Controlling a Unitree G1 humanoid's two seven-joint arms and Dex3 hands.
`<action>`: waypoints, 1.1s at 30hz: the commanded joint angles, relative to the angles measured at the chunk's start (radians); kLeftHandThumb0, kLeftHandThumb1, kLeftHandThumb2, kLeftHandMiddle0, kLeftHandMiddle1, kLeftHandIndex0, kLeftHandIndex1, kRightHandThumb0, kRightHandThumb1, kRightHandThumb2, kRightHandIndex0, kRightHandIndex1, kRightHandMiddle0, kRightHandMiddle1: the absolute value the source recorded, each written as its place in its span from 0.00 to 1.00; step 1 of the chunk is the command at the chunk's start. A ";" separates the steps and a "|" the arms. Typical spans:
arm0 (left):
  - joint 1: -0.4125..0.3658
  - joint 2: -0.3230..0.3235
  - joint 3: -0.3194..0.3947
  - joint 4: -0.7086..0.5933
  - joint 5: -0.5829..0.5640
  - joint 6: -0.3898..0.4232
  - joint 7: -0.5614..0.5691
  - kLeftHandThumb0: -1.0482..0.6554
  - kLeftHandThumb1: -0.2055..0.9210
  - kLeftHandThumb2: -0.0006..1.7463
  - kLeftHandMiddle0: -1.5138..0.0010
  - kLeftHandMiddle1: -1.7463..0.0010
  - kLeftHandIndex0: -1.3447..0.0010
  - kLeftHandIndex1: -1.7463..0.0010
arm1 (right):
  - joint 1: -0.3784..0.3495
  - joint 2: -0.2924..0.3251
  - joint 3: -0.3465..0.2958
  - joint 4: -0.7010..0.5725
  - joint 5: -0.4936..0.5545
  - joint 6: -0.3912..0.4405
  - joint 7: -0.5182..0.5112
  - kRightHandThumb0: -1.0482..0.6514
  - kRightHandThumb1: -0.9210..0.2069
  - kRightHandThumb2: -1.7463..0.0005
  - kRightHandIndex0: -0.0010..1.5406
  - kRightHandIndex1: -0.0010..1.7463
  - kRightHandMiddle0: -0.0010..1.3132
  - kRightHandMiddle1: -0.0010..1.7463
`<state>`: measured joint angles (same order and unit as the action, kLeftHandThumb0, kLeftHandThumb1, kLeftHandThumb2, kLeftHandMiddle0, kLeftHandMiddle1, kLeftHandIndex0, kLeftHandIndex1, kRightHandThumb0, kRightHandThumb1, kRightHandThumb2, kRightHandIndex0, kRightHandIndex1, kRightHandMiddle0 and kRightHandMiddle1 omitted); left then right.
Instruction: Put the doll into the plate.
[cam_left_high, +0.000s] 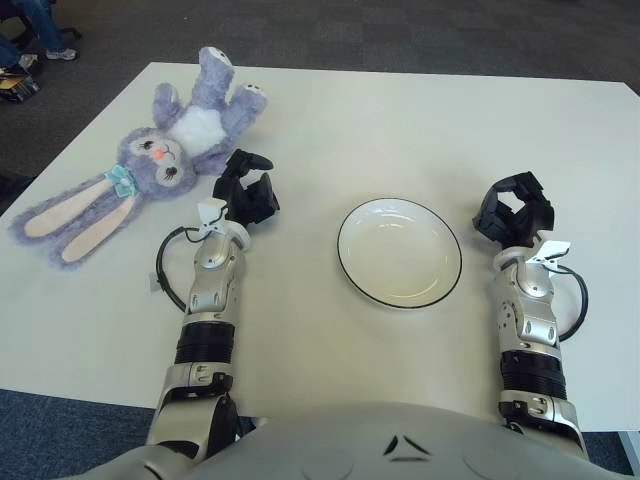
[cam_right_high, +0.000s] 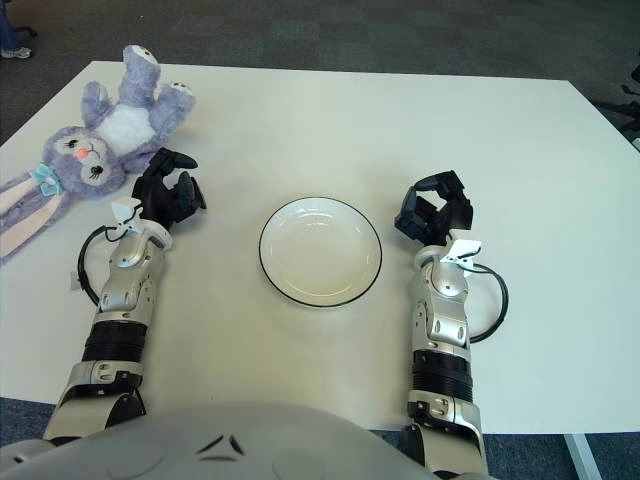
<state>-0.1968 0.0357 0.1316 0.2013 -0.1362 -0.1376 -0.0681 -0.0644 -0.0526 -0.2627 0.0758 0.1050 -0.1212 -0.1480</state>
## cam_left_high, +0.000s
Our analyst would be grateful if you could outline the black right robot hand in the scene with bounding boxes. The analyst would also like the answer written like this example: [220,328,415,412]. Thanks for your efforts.
[472,170,556,249]

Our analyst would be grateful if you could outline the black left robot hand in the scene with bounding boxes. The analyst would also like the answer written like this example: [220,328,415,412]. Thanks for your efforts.
[212,148,281,229]

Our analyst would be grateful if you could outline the purple plush bunny doll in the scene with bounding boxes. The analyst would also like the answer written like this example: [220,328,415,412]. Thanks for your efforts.
[8,46,269,271]

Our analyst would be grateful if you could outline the white plate black rim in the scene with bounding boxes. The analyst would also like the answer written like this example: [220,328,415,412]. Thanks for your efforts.
[335,197,464,309]

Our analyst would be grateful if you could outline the yellow black box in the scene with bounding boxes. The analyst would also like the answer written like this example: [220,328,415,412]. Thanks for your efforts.
[0,67,41,104]

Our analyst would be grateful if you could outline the silver robot torso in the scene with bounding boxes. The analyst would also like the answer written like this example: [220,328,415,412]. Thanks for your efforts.
[184,399,640,480]

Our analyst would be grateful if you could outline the person leg blue jeans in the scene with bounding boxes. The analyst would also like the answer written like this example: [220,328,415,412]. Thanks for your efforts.
[9,0,66,54]
[0,37,21,69]

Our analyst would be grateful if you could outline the white table leg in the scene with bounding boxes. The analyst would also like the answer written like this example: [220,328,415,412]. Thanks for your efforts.
[617,429,640,476]

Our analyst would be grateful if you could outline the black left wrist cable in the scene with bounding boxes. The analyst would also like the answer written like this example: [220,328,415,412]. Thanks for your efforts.
[155,225,206,310]

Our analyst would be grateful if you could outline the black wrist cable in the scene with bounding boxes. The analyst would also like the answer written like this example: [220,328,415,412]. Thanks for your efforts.
[544,264,590,344]
[155,225,206,310]

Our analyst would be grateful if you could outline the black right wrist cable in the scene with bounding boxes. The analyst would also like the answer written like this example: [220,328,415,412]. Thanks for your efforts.
[544,264,590,344]

